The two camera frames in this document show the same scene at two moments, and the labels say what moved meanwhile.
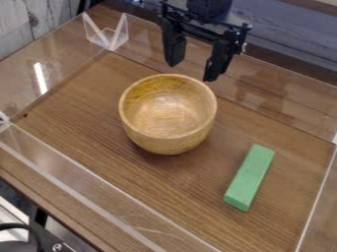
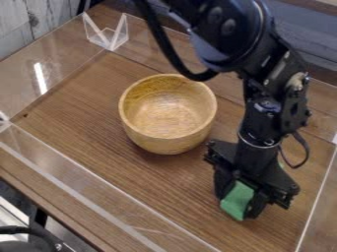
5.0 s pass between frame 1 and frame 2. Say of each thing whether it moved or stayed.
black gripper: moved
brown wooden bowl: stayed
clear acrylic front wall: stayed
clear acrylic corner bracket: stayed
